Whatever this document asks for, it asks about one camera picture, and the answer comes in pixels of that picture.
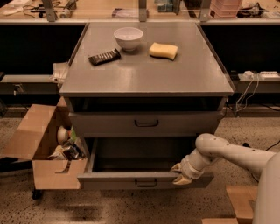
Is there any white power strip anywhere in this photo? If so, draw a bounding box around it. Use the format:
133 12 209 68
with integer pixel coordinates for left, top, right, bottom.
260 71 280 80

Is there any black rod on floor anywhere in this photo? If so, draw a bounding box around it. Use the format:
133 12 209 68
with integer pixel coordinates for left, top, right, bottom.
242 143 253 148

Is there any grey drawer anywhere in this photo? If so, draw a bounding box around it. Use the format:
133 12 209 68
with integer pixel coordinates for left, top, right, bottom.
76 137 215 191
69 111 222 137

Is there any grey top drawer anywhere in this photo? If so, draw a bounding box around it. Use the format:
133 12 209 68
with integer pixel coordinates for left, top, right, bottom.
69 111 222 137

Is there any white cup in box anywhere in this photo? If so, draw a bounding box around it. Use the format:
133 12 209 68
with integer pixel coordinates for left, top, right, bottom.
57 126 68 144

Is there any open cardboard box left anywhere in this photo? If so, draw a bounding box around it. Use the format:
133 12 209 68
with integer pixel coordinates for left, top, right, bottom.
3 97 88 190

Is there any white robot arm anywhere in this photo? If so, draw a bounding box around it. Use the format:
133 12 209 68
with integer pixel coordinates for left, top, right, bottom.
171 133 280 224

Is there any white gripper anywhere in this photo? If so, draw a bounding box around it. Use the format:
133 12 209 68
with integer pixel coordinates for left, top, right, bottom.
171 155 204 186

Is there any dark snack bar wrapper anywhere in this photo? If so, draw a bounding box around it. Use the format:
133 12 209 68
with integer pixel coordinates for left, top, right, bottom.
88 49 121 67

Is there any pink plastic container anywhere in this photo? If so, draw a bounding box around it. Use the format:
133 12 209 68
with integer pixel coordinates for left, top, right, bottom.
210 0 242 18

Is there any yellow sponge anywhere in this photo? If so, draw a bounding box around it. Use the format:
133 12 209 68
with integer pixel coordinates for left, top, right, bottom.
149 43 178 60

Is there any white bowl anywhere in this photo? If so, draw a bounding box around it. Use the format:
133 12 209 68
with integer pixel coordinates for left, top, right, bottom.
114 27 144 51

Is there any grey drawer cabinet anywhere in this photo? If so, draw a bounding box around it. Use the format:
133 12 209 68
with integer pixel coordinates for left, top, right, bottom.
59 21 235 141

